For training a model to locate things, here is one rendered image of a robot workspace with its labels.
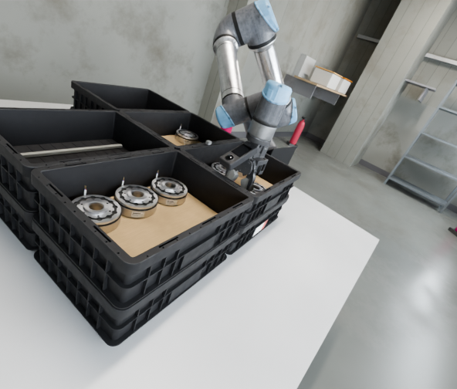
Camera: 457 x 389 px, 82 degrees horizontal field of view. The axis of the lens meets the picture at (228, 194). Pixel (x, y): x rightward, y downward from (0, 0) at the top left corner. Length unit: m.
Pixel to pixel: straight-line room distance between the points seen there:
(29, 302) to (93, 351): 0.16
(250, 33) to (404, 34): 5.23
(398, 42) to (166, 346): 6.02
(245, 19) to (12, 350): 1.10
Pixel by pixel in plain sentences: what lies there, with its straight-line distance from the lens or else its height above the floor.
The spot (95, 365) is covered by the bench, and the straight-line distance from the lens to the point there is 0.60.
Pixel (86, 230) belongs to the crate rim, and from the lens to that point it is 0.48.
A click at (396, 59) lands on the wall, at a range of 6.14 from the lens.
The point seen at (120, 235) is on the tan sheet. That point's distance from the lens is 0.61.
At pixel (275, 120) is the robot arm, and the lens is 0.76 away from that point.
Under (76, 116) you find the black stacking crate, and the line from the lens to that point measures 0.96.
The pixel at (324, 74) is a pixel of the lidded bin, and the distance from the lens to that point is 5.27.
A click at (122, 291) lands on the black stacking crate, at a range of 0.49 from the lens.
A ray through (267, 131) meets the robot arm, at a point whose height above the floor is 1.08.
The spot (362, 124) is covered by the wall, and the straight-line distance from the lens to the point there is 6.08.
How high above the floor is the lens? 1.24
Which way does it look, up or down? 27 degrees down
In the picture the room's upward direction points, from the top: 22 degrees clockwise
